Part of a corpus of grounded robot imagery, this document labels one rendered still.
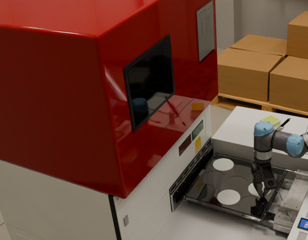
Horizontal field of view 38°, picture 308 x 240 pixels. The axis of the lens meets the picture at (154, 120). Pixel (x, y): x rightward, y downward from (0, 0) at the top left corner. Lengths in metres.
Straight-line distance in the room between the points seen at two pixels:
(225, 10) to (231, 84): 1.51
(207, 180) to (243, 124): 0.43
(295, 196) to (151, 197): 0.65
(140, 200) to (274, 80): 2.58
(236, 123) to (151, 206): 0.77
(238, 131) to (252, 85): 1.93
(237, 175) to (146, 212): 0.53
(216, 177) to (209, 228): 0.27
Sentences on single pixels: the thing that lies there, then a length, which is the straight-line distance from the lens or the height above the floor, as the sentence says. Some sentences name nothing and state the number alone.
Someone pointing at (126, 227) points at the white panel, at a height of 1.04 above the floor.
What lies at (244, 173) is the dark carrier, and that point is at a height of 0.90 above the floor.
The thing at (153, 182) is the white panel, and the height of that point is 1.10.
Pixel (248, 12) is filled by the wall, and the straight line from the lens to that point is 5.64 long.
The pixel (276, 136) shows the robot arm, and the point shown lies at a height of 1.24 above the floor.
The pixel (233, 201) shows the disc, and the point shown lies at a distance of 2.03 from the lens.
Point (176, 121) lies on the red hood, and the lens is 1.79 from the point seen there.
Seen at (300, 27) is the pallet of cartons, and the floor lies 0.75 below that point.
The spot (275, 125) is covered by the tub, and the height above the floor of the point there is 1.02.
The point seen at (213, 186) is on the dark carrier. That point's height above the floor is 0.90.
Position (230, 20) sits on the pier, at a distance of 5.63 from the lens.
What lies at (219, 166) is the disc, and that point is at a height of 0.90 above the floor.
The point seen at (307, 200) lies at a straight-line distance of 1.97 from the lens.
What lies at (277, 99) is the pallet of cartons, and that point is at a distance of 4.21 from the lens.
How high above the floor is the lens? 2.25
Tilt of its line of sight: 31 degrees down
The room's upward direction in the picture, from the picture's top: 7 degrees counter-clockwise
